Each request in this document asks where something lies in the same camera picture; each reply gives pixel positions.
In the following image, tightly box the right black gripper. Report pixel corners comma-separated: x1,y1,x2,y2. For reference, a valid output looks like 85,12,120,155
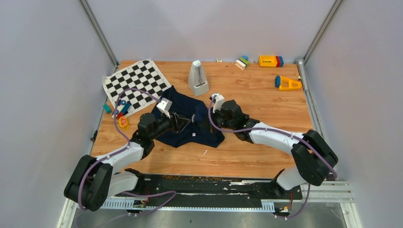
200,106,235,133

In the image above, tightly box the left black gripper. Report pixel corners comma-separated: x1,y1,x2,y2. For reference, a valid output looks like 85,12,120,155
149,110,190,140

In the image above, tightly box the navy blue garment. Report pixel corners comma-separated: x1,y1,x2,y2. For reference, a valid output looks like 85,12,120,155
156,86,225,148

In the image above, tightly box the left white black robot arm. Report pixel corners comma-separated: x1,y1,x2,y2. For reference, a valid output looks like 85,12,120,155
64,112,191,211

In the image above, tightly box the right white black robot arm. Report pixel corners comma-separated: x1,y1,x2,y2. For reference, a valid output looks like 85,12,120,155
208,94,338,199

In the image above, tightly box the white metronome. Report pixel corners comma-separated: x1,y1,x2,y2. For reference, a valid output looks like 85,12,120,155
188,60,210,96

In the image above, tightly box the white green blue block stack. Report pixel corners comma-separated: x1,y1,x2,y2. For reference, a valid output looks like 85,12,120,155
235,56,249,70

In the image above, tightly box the black white checkerboard mat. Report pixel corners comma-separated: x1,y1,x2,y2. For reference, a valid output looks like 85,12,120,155
102,60,171,117

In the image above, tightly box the yellow red toy piece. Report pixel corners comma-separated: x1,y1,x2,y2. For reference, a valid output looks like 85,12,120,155
118,116,130,129

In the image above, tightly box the blue red toy car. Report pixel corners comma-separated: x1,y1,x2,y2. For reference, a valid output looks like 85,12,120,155
112,100,132,119

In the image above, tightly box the yellow blue toy wedge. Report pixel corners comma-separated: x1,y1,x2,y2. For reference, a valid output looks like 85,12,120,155
275,76,302,91

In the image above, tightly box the yellow toy block bin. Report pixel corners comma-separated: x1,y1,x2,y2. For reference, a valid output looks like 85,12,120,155
259,55,279,67

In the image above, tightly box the red blue block pair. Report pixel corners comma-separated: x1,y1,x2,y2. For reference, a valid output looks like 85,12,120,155
276,56,284,67

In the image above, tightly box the teal toy block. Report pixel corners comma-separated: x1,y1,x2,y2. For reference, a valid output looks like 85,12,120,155
103,104,112,114

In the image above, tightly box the grey corner pipe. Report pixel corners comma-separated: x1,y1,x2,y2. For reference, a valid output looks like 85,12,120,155
296,57,335,180

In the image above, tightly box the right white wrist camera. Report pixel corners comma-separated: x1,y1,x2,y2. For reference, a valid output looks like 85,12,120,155
209,93,224,113

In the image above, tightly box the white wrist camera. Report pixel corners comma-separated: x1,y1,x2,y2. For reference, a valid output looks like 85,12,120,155
156,98,172,118
209,93,224,113

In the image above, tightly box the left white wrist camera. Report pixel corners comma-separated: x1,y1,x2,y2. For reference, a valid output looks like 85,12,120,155
156,98,172,118

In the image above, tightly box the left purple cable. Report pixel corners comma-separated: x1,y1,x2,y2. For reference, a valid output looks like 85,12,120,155
77,88,177,218

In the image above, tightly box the purple cable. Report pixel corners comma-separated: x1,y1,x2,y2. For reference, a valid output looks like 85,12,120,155
208,95,338,220
77,88,177,218

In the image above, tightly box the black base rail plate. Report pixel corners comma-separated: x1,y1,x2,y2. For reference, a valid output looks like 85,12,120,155
103,174,303,211

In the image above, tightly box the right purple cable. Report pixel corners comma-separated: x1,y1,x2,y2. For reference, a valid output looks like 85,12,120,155
208,95,338,220

